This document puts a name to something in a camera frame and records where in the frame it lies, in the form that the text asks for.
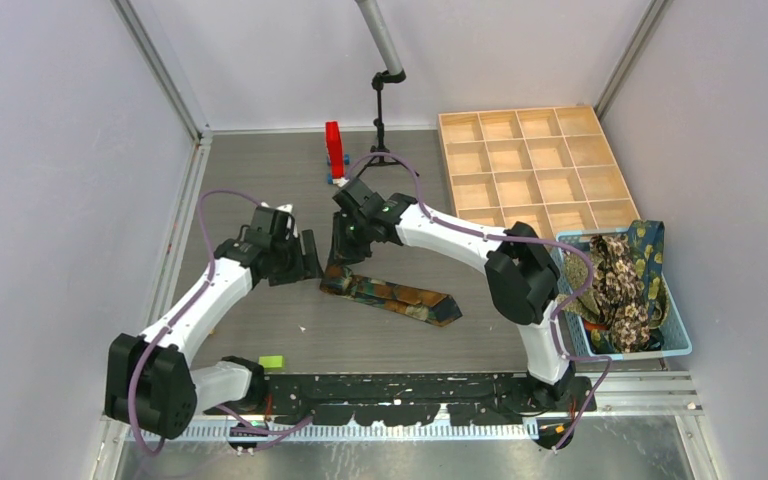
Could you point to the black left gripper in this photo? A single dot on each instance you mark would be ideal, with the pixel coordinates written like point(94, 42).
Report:
point(306, 266)

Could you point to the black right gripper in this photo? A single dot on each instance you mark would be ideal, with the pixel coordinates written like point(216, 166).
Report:
point(342, 252)

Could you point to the blue orange green tie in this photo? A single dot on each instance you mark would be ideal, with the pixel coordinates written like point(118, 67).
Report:
point(431, 307)

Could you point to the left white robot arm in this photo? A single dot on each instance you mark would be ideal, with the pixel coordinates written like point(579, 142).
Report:
point(150, 379)

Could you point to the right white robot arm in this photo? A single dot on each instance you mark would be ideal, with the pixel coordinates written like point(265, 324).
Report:
point(522, 277)

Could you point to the red toy block truck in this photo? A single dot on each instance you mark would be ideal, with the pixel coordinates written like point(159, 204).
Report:
point(337, 159)

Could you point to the black tripod stand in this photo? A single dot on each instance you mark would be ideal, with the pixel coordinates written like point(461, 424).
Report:
point(378, 149)

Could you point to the lime green block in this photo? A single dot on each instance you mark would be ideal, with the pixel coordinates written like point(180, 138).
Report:
point(272, 362)

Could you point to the wooden compartment tray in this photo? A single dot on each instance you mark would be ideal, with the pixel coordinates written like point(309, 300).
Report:
point(549, 167)

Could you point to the grey pole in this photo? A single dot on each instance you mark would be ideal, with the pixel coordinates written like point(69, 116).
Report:
point(379, 31)

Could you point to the green vine pattern tie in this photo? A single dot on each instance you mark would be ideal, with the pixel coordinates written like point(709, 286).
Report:
point(589, 305)

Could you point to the brown floral black tie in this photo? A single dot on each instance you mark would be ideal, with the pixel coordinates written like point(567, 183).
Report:
point(631, 302)

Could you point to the blue tie yellow leaves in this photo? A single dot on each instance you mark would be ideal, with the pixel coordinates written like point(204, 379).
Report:
point(646, 239)

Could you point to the light blue plastic basket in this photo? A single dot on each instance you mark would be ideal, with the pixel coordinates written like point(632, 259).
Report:
point(670, 336)

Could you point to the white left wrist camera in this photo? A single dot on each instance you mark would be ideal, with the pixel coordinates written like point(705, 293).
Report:
point(282, 222)

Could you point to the aluminium front rail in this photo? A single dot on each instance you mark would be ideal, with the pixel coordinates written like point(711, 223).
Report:
point(618, 395)

